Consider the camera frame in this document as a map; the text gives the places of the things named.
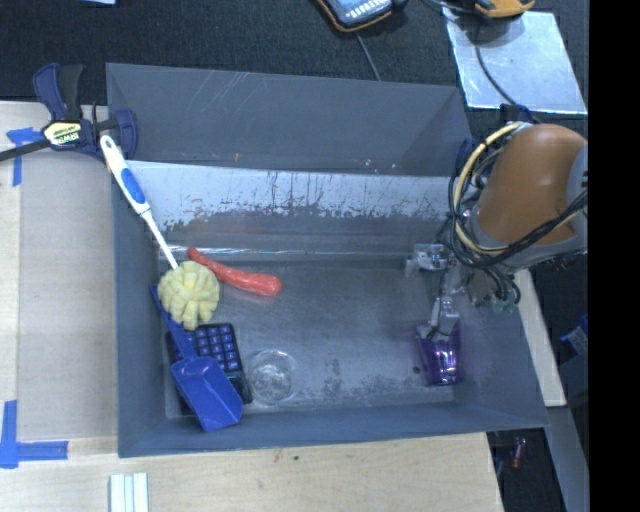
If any blue plastic scoop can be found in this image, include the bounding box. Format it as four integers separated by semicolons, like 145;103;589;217
148;284;245;433

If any black calculator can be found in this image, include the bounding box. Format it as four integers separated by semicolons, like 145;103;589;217
165;322;254;406

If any grey metal bin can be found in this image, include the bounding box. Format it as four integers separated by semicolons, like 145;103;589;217
105;62;552;459

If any yellow sponge dish brush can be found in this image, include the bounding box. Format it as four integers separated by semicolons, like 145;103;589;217
99;134;221;332

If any orange-red toy chili pepper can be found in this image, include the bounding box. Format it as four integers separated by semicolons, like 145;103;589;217
186;246;284;298

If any clear glass bowl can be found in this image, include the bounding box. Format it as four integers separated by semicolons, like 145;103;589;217
246;348;300;406

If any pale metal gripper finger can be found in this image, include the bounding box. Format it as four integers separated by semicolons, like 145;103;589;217
417;296;448;346
444;305;462;347

